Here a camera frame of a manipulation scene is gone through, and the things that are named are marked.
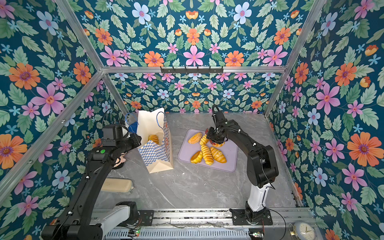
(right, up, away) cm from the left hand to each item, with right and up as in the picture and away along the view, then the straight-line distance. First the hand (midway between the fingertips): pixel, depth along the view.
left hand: (141, 133), depth 74 cm
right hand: (+35, -3, +17) cm, 39 cm away
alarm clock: (+76, -44, -8) cm, 88 cm away
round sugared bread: (+26, -4, +24) cm, 36 cm away
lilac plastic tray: (+49, -13, +24) cm, 56 cm away
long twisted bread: (+32, -6, +24) cm, 40 cm away
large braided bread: (-3, -4, +26) cm, 26 cm away
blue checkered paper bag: (+6, -8, +3) cm, 11 cm away
